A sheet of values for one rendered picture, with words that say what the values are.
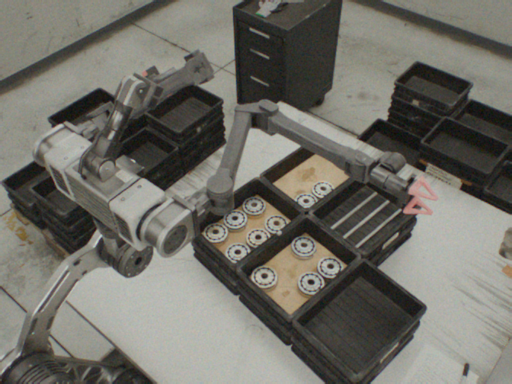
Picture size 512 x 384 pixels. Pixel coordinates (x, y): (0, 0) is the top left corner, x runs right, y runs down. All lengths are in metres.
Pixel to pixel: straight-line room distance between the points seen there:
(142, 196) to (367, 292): 1.02
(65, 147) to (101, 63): 3.20
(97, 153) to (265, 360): 1.03
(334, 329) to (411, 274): 0.51
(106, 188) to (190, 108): 1.95
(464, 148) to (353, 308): 1.54
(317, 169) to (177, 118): 1.17
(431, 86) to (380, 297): 1.93
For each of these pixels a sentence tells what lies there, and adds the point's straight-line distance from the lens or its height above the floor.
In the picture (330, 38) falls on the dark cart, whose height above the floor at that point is 0.61.
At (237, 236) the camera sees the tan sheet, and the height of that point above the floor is 0.83.
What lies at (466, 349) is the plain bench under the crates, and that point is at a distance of 2.26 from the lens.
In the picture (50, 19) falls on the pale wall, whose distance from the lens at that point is 4.85.
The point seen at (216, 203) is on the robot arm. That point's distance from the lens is 1.54.
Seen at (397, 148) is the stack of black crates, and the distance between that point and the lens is 3.53.
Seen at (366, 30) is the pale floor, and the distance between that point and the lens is 5.18.
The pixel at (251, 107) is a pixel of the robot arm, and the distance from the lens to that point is 1.80.
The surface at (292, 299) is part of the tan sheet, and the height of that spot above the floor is 0.83.
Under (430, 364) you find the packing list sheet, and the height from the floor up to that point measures 0.70.
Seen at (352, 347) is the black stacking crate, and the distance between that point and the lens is 2.00.
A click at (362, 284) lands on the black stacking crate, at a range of 2.14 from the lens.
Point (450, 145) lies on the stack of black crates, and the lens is 3.31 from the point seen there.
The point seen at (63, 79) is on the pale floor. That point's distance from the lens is 4.77.
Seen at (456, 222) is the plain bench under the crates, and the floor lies 0.70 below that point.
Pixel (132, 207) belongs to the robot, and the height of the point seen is 1.53.
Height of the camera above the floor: 2.61
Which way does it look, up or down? 48 degrees down
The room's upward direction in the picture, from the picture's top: 1 degrees counter-clockwise
